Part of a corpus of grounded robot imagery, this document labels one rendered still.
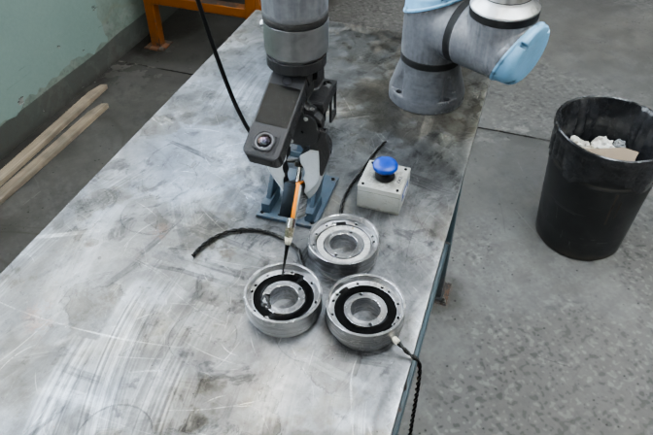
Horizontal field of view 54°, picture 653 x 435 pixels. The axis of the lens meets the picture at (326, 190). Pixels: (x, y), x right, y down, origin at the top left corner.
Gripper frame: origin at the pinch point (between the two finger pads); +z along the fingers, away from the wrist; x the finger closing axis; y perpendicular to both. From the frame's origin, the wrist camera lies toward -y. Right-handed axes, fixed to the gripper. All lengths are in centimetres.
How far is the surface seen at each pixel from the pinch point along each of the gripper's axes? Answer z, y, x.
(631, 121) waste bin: 57, 123, -64
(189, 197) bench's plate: 13.2, 7.4, 21.7
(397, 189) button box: 8.6, 14.3, -11.5
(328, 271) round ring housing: 11.1, -3.1, -5.7
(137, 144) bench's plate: 13.2, 17.9, 37.5
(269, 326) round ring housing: 10.1, -15.2, -1.5
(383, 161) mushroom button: 5.8, 17.0, -8.4
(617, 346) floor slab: 93, 65, -69
